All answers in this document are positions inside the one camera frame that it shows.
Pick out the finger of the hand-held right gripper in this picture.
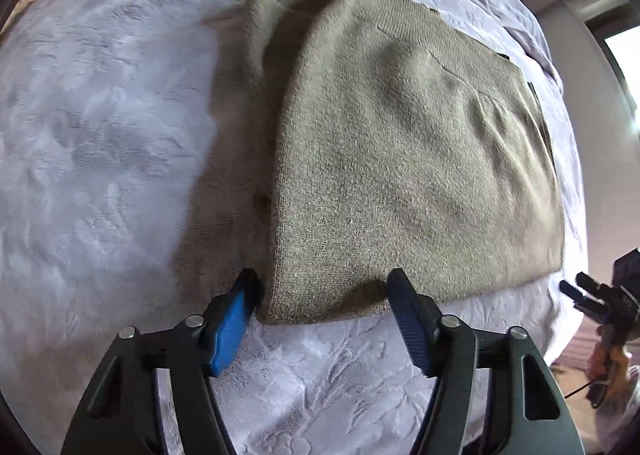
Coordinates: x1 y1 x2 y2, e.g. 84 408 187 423
559 280 606 318
575 271 612 303

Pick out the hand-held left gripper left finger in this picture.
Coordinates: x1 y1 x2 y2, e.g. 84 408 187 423
60 268 264 455

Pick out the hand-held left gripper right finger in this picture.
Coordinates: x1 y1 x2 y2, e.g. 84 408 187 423
386 268 584 455

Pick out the grey-green knit sweater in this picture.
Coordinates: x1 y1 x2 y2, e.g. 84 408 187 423
187 0 567 327

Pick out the person's right hand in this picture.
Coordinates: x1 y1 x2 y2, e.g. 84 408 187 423
586 322 633 388

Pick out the window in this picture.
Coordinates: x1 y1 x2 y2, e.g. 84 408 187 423
600 25 640 138

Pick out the embossed lavender bed blanket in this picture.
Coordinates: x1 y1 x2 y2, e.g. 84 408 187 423
0 0 586 455

